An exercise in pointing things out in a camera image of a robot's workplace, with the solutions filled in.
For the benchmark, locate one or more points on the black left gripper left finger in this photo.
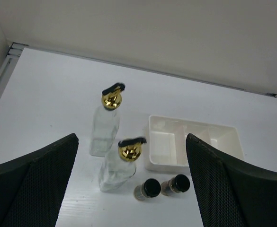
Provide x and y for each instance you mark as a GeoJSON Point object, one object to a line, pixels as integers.
{"type": "Point", "coordinates": [33, 186]}

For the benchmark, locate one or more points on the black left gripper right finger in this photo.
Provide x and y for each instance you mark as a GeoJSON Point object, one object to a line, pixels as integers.
{"type": "Point", "coordinates": [231, 192]}

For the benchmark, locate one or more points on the small spice jar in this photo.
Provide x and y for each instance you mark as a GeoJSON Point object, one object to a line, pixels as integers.
{"type": "Point", "coordinates": [178, 184]}
{"type": "Point", "coordinates": [151, 188]}

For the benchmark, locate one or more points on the glass oil bottle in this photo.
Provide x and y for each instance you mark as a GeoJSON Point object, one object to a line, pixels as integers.
{"type": "Point", "coordinates": [119, 164]}
{"type": "Point", "coordinates": [106, 120]}

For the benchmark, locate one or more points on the aluminium table edge rail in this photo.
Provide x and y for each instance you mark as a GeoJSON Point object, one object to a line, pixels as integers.
{"type": "Point", "coordinates": [9, 64]}

